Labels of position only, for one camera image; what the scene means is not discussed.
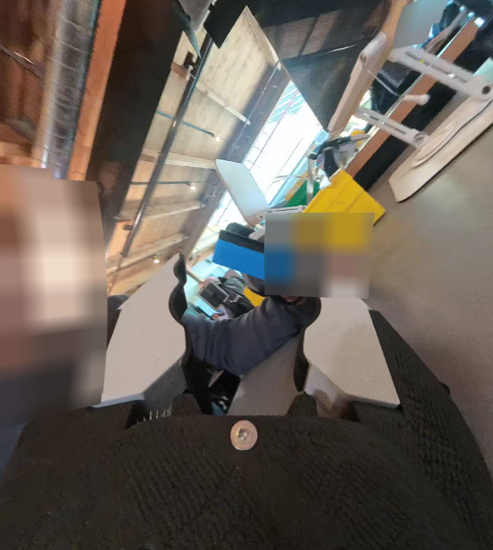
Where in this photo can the black hanging panel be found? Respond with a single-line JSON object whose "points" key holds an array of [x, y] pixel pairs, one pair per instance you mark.
{"points": [[233, 21]]}

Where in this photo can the green storage bin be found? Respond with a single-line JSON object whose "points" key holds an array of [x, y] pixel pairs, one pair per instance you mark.
{"points": [[300, 193]]}

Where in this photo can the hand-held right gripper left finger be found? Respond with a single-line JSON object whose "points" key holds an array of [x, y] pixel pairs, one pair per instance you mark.
{"points": [[143, 343]]}

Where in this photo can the blue and black sponge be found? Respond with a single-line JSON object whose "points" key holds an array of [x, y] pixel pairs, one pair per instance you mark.
{"points": [[237, 258]]}

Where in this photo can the yellow storage bin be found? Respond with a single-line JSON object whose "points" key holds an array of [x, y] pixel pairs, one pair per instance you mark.
{"points": [[345, 195]]}

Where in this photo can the black and white headset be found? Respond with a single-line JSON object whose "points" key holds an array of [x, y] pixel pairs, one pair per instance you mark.
{"points": [[330, 154]]}

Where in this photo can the white board on stand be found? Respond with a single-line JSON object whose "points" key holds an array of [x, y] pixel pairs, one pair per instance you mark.
{"points": [[242, 189]]}

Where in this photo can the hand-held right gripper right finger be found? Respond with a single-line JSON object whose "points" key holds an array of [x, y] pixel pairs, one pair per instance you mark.
{"points": [[349, 356]]}

